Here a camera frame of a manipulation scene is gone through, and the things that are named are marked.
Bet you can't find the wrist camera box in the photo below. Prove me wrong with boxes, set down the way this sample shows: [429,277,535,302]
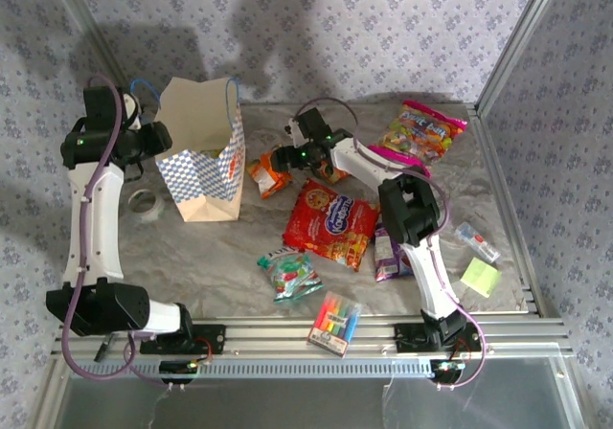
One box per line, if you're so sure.
[284,116,304,148]
[122,92,144,131]

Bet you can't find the aluminium side rail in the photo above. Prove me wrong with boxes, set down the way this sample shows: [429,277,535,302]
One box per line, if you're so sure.
[469,105,550,318]

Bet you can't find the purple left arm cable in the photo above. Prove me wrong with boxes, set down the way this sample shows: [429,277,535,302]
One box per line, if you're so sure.
[60,74,169,392]

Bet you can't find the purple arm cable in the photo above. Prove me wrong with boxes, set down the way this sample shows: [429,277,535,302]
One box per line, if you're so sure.
[60,74,169,392]
[292,96,488,392]

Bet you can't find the green sticky notes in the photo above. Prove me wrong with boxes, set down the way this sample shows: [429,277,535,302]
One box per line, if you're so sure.
[459,256,503,299]

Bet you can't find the pink-edged fruit candy bag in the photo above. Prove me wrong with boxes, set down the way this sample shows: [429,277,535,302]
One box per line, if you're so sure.
[367,100,468,177]

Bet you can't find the aluminium frame post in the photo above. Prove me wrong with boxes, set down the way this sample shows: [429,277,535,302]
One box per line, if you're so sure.
[47,0,145,114]
[473,0,569,117]

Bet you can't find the blue checkered paper bag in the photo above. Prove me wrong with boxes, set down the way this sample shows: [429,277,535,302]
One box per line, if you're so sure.
[129,77,248,223]

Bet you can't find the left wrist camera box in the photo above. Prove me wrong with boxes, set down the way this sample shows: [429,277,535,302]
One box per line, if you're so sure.
[122,92,144,131]

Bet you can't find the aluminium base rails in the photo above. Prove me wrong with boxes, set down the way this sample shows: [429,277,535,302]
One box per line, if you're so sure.
[50,317,576,359]

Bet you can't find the large red cookie bag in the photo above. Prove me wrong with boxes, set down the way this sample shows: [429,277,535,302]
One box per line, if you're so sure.
[282,177,384,273]

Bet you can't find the grey slotted cable duct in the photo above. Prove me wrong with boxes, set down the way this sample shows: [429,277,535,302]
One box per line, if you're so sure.
[71,357,435,380]

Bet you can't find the pack of coloured markers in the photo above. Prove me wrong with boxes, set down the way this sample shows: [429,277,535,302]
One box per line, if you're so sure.
[306,290,364,359]

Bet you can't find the grey metal sheet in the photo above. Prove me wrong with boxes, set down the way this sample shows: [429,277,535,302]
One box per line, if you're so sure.
[57,375,576,429]

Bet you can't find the orange fruit candy packet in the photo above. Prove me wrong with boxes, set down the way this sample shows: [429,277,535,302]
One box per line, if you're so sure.
[315,160,351,185]

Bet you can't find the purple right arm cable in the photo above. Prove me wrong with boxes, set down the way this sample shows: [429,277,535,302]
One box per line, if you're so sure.
[292,96,488,392]

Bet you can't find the black marker pen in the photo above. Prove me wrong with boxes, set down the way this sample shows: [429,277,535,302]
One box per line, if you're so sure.
[94,332,116,363]

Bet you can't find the small clear tube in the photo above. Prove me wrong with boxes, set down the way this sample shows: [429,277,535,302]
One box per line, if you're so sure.
[453,221,502,264]

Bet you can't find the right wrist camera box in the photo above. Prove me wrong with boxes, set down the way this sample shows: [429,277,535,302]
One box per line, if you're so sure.
[284,116,304,148]

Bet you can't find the clear tape roll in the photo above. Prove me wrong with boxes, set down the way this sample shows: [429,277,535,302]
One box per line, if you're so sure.
[126,188,165,223]

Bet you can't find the teal mint candy bag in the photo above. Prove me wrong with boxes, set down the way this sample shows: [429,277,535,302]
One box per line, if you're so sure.
[256,245,324,304]

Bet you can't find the purple snack bag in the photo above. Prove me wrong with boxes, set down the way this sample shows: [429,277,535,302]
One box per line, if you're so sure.
[373,225,416,283]

